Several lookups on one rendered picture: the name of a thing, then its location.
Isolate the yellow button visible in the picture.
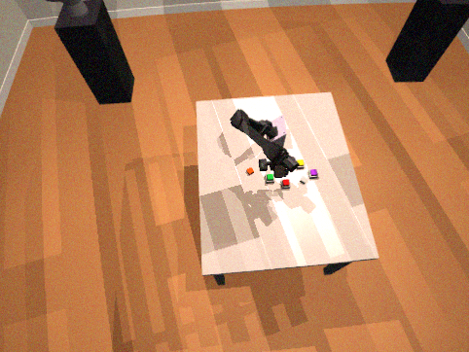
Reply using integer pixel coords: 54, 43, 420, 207
297, 159, 306, 169

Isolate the red button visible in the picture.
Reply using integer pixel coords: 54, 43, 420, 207
280, 179, 291, 190

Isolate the green button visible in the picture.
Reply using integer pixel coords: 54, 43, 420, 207
265, 174, 275, 184

